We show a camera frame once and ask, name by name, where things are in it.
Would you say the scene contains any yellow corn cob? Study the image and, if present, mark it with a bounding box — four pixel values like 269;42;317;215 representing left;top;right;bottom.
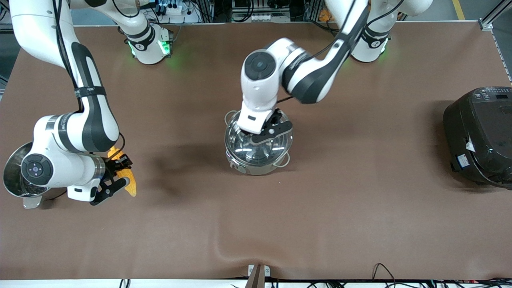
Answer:
107;146;137;197

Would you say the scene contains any glass pot lid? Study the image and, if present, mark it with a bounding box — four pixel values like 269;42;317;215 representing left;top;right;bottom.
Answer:
225;110;294;167

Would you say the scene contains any silver cooking pot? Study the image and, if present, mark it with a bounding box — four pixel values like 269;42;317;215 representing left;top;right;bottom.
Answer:
224;110;291;176

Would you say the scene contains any steel steamer pot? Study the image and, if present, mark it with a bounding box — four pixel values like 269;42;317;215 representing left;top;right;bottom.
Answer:
2;142;44;209

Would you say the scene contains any brown table mat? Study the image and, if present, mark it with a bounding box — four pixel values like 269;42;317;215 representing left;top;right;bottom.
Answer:
0;22;512;280

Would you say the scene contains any white power strip with plugs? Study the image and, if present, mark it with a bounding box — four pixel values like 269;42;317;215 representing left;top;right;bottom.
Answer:
155;0;201;23

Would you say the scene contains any black rice cooker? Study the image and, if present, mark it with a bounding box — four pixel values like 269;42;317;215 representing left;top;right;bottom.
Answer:
442;86;512;190

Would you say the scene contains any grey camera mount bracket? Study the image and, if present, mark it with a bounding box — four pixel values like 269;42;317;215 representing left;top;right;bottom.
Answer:
245;264;271;288

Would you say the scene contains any black looped cable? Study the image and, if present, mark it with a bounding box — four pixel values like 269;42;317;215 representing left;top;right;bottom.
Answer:
372;263;397;288

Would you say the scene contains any aluminium frame post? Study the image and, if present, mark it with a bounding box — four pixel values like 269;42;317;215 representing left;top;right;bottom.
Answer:
479;0;512;32

